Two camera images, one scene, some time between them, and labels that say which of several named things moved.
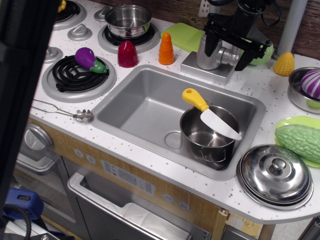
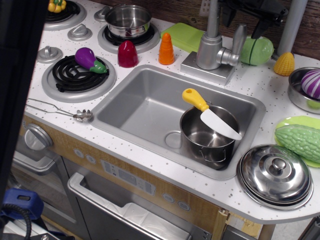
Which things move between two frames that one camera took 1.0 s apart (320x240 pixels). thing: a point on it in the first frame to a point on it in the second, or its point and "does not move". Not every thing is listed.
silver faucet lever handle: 224,55 does not move
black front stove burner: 70,76 does not move
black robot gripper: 241,29 to 265,8
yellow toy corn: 285,64 does not move
